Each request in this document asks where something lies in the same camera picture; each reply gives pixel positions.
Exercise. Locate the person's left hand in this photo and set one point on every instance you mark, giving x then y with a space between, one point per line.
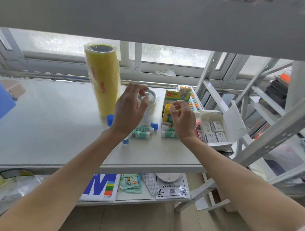
128 111

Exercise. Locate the person's right hand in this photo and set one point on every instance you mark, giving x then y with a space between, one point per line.
184 123

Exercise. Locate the blue-capped white glue bottle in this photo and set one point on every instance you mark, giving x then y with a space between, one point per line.
110 120
125 141

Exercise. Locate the white tape roll stack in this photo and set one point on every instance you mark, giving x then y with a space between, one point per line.
151 111

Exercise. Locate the green glue stick display box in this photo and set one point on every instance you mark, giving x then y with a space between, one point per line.
174 95

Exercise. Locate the yellow tape roll stack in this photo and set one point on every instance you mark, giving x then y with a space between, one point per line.
104 83

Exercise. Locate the person's right forearm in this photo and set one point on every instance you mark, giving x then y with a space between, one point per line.
238 185

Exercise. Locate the person's left forearm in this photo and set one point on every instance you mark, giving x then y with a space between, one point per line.
59 185

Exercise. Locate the red flat box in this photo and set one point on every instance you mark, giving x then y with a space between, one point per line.
199 131

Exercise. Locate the white box of colourful pins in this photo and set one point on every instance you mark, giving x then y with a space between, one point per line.
195 104

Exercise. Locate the small white packet box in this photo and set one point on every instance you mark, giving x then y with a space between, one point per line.
206 127
218 126
221 137
210 138

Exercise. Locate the white open cardboard box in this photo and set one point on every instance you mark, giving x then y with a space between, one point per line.
236 121

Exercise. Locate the crumpled white tissue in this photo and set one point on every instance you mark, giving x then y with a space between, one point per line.
165 72

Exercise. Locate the round white disc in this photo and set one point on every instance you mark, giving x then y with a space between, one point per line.
168 177

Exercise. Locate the clear bag with printed paper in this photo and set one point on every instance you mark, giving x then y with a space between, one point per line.
171 190

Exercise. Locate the frosted glass window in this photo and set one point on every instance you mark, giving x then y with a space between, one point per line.
166 54

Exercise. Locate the white dotted packet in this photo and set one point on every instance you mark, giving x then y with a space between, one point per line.
150 184

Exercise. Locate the green printed packet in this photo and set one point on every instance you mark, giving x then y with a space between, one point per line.
129 182
138 191

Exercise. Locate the white metal shelf rack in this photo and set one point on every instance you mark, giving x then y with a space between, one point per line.
262 142

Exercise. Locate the white paper ream blue print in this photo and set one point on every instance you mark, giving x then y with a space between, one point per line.
100 188

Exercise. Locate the white paper scrap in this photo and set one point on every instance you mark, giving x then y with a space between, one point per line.
201 204

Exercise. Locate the white lower shelf board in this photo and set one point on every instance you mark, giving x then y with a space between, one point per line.
133 196

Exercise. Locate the white shelf board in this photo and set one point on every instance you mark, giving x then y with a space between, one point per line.
133 196
143 21

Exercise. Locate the white upper shelf board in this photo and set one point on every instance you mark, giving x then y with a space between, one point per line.
143 21

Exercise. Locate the translucent plastic bag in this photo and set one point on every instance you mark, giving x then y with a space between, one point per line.
286 157

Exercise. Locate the pink beige box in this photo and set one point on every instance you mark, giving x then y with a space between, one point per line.
13 89

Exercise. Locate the blue plastic file box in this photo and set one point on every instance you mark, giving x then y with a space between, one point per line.
6 102

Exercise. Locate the black-framed shelf label holder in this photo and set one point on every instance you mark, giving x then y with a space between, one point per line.
16 172

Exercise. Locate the clear plastic bag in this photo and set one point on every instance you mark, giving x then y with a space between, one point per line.
19 190

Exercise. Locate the chrome metal rail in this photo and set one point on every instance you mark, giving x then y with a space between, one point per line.
47 76

